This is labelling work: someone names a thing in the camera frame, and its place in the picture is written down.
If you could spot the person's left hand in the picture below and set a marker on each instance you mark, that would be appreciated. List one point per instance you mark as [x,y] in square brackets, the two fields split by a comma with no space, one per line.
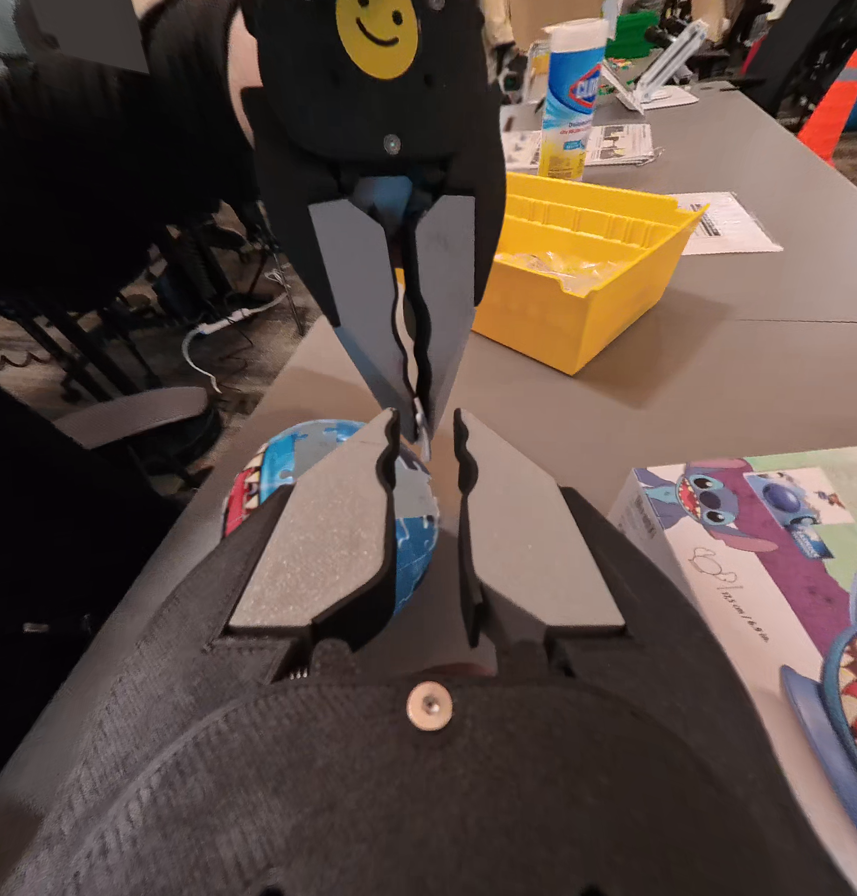
[238,70]

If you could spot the printed cardboard puzzle box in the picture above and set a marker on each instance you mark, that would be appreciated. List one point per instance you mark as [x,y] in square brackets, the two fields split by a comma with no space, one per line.
[750,560]

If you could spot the clear plastic bag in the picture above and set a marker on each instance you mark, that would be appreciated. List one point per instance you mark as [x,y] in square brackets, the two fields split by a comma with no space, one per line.
[561,269]

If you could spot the green plastic object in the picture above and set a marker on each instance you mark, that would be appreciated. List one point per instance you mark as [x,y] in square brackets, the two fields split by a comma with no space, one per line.
[631,35]

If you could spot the small puzzle piece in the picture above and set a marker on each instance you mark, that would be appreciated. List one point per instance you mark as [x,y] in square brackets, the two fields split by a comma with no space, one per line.
[421,423]

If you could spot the cleaning wipes canister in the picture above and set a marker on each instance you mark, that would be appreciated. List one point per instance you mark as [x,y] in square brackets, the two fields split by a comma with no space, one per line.
[572,98]

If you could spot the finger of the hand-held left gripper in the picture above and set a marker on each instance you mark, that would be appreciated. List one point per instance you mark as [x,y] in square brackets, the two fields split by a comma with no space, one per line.
[446,294]
[358,294]

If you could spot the orange reflective cone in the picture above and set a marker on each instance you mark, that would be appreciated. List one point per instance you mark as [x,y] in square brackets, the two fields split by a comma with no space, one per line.
[841,98]

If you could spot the paper sheet in plastic sleeve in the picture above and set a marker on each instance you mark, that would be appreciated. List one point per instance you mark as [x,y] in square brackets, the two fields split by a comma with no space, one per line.
[729,224]

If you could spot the white folding stand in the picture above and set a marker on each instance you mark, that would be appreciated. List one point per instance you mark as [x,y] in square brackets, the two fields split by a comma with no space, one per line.
[670,59]

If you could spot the yellow plastic bin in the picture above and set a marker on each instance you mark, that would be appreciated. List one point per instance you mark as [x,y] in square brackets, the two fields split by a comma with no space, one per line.
[610,315]

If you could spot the person's black clothed torso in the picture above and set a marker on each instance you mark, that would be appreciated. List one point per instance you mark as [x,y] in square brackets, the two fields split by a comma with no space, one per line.
[50,560]

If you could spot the person's left forearm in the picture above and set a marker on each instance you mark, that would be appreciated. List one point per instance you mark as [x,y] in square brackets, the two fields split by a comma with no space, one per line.
[120,161]

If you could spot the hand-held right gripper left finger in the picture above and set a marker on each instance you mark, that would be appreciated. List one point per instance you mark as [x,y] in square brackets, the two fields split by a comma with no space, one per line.
[316,553]

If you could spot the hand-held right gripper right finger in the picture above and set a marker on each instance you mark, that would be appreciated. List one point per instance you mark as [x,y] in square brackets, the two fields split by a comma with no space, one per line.
[526,560]

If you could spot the blue cartoon puzzle ball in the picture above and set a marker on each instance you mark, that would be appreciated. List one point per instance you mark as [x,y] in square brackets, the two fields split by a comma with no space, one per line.
[281,462]

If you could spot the printed instruction leaflets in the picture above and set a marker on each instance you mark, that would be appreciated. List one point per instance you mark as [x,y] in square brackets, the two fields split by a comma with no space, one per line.
[617,143]

